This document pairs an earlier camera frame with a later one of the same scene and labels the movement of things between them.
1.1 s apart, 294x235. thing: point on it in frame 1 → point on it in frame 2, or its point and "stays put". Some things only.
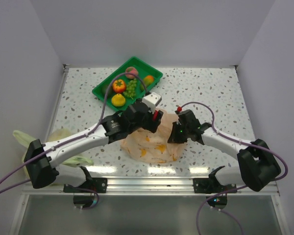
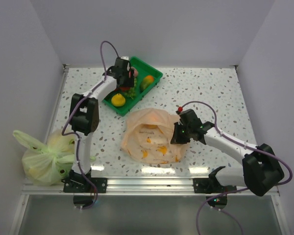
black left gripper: x=151 y=125 → x=129 y=82
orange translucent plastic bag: x=145 y=146 stays put
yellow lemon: x=118 y=100 stays put
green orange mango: x=147 y=81 stays put
